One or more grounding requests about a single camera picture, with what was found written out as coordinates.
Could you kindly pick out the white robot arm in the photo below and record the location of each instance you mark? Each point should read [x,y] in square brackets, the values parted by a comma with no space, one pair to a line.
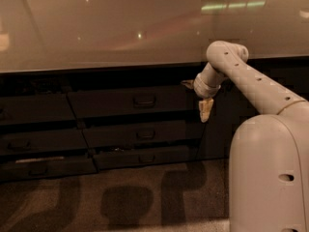
[269,154]

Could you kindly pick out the dark drawer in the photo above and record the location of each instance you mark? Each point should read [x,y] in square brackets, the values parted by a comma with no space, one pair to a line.
[142,133]
[149,156]
[41,142]
[100,103]
[34,109]
[68,166]

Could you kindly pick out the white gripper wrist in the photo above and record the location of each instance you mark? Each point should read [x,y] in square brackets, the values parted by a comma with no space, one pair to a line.
[203,88]

